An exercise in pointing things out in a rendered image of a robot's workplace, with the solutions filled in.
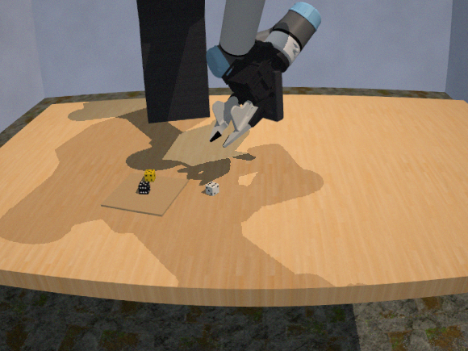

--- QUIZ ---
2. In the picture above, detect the yellow die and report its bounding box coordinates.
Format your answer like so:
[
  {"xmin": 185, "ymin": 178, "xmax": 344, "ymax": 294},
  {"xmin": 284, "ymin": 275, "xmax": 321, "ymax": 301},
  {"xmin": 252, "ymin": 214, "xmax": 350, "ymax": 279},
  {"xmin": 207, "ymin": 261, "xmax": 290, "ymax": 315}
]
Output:
[{"xmin": 144, "ymin": 169, "xmax": 156, "ymax": 182}]

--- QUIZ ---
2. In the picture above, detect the tan square mat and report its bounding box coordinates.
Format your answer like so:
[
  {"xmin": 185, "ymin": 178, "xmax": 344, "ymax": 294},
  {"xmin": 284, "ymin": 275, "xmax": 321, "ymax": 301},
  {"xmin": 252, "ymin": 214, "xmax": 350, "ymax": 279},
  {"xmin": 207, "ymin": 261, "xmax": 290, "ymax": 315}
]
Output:
[{"xmin": 101, "ymin": 173, "xmax": 189, "ymax": 217}]

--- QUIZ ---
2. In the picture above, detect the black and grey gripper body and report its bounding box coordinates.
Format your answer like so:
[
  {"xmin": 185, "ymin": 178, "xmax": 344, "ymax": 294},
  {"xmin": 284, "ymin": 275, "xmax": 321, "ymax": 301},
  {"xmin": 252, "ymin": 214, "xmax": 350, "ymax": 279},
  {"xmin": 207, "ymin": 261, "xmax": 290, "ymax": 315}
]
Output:
[{"xmin": 222, "ymin": 40, "xmax": 290, "ymax": 106}]

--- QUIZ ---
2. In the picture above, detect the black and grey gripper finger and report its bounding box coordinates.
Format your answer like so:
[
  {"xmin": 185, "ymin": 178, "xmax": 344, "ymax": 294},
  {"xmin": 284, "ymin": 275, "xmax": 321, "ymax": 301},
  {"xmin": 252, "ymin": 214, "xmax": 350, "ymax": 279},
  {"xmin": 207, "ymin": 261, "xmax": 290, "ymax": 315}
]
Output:
[
  {"xmin": 209, "ymin": 93, "xmax": 241, "ymax": 142},
  {"xmin": 223, "ymin": 97, "xmax": 274, "ymax": 148}
]

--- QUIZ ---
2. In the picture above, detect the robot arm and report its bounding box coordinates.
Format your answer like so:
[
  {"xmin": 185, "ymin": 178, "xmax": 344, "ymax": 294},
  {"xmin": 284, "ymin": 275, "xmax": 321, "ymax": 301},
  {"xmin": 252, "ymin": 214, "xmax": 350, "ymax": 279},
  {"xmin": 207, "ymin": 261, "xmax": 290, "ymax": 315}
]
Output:
[{"xmin": 206, "ymin": 0, "xmax": 321, "ymax": 122}]

